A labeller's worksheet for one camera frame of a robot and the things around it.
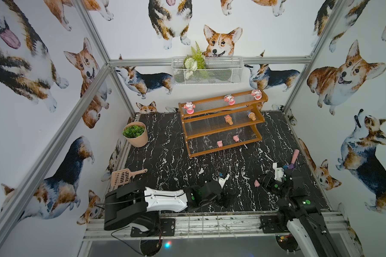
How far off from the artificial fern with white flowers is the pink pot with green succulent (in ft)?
1.38

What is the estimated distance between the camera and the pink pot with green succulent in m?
0.94

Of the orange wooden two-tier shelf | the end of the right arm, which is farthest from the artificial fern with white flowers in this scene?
the end of the right arm

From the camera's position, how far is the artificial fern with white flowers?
811 millimetres
